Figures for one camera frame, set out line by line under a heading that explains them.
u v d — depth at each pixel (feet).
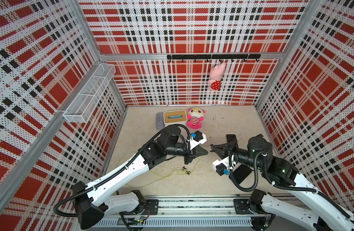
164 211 2.41
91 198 1.26
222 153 1.80
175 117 3.64
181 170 2.83
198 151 1.84
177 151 1.79
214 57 2.93
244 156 1.69
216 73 3.06
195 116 3.48
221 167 1.63
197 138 1.69
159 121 3.52
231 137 3.15
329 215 1.29
